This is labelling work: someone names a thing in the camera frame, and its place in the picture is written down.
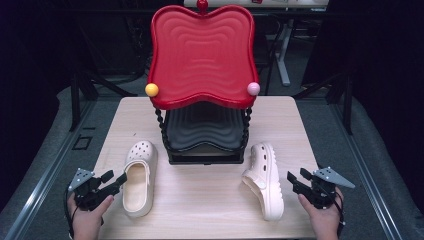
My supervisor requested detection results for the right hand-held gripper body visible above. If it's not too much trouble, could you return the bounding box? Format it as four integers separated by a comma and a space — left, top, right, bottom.
308, 166, 356, 210

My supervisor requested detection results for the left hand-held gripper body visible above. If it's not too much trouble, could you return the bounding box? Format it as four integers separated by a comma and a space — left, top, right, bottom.
68, 168, 109, 212

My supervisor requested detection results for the cream clog shoe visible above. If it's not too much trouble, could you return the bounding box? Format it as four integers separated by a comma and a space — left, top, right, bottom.
241, 142, 285, 222
121, 139, 159, 219

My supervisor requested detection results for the red and black shoe rack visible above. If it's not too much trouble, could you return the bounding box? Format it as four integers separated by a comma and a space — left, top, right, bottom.
144, 0, 261, 166

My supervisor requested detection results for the person's left hand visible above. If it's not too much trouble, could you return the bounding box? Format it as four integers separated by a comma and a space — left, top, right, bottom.
67, 194, 115, 240

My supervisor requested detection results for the person's right hand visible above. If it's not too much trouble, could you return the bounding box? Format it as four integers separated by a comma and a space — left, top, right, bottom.
297, 188, 344, 240

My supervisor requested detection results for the black metal stand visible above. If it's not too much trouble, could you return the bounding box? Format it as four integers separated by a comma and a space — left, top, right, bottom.
68, 69, 138, 133
292, 69, 354, 136

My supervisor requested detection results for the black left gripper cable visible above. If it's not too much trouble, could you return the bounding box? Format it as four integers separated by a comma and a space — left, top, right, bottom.
63, 188, 80, 239

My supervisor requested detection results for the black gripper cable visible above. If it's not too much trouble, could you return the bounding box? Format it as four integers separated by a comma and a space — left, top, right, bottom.
328, 191, 346, 238
63, 188, 80, 239

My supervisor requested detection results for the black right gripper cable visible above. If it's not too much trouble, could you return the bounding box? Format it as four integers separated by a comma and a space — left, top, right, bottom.
328, 191, 346, 238

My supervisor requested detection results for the metal floor rail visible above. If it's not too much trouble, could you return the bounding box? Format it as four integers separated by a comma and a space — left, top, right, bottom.
329, 99, 405, 240
3, 99, 98, 240

